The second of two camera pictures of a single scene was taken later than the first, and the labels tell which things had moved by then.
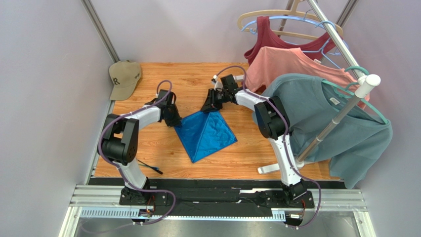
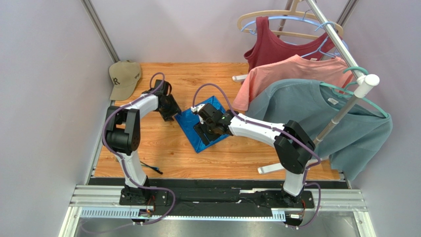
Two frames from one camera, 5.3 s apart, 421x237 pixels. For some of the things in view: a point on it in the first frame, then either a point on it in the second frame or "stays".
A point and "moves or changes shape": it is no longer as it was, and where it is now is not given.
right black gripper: [213, 99] -> [203, 130]
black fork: [155, 168] stays
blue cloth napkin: [204, 134] moves or changes shape
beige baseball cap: [125, 75] stays
